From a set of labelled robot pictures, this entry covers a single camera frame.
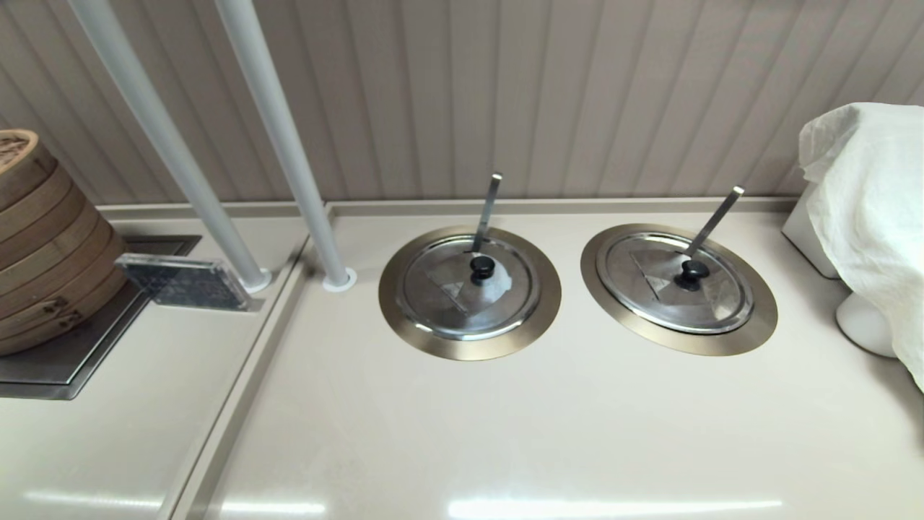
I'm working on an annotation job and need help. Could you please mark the white cloth cover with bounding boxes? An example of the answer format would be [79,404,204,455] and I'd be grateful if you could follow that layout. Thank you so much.
[798,102,924,394]

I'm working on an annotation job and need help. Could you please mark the brass counter ring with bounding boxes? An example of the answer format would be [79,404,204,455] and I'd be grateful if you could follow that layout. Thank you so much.
[580,222,779,357]
[378,225,563,362]

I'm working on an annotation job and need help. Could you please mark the white metal pole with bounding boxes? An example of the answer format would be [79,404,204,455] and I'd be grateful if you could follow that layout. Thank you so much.
[214,0,358,293]
[69,0,274,294]

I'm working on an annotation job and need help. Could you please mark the stacked bamboo steamer baskets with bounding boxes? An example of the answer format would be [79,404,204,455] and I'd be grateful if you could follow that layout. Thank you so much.
[0,129,129,357]

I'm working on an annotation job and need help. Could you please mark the clear acrylic sign block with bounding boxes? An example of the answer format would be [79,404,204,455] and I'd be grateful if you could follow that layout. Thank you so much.
[115,253,264,313]

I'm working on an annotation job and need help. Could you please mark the steel lid with black knob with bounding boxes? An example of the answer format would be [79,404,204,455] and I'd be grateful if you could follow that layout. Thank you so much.
[596,231,756,336]
[396,235,541,342]

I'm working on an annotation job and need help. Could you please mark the recessed steel steamer tray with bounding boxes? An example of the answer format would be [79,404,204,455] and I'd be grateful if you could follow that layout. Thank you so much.
[0,235,203,402]

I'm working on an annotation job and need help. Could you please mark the white round appliance foot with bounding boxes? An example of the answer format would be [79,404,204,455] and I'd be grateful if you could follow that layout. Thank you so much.
[836,291,899,360]

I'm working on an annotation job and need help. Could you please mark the white appliance body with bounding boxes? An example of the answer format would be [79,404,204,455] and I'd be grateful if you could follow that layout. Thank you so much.
[781,181,842,280]

